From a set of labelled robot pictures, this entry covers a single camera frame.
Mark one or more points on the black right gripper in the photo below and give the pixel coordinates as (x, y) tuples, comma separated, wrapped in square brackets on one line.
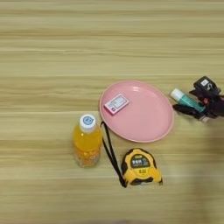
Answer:
[(215, 106)]

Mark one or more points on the teal tube white cap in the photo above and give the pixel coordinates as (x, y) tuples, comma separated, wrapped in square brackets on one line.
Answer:
[(186, 100)]

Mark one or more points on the pink round plate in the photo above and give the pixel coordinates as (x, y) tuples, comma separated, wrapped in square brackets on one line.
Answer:
[(140, 116)]

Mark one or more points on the orange juice bottle white cap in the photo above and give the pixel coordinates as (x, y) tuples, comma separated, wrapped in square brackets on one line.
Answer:
[(87, 145)]

